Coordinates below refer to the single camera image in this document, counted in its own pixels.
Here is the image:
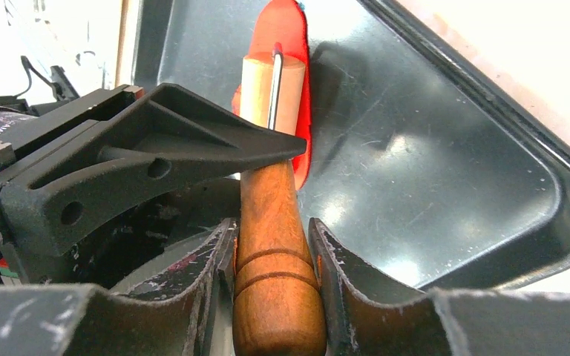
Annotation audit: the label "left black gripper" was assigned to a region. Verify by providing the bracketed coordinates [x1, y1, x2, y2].
[0, 84, 306, 286]

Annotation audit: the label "black baking tray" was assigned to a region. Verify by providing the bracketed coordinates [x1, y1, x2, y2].
[132, 0, 570, 291]

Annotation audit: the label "wooden rolling pin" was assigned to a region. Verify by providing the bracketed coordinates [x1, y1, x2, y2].
[232, 63, 327, 355]

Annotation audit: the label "red dough piece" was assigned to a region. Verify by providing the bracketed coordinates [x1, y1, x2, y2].
[232, 1, 312, 190]

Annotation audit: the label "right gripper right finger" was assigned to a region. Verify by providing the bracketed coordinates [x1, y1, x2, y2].
[308, 218, 570, 355]

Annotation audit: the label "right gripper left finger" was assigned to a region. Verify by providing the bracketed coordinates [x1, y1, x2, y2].
[0, 219, 238, 355]

